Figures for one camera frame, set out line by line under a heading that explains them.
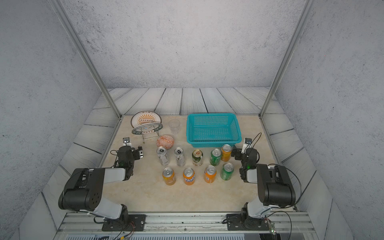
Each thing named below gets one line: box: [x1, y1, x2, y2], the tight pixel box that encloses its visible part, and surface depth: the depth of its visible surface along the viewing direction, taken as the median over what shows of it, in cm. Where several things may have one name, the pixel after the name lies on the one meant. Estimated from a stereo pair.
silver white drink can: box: [156, 146, 170, 167], surface depth 86 cm
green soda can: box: [209, 148, 222, 167], surface depth 89 cm
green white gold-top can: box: [192, 149, 204, 167], surface depth 88 cm
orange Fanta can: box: [183, 167, 196, 186], surface depth 81 cm
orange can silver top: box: [204, 165, 217, 184], surface depth 81 cm
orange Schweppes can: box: [221, 144, 232, 162], surface depth 91 cm
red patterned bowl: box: [156, 134, 175, 150], surface depth 104 cm
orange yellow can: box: [162, 167, 176, 186], surface depth 81 cm
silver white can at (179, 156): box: [174, 146, 186, 167], surface depth 86 cm
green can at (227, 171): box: [220, 162, 235, 181], surface depth 82 cm
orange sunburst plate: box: [130, 110, 162, 129], surface depth 101 cm
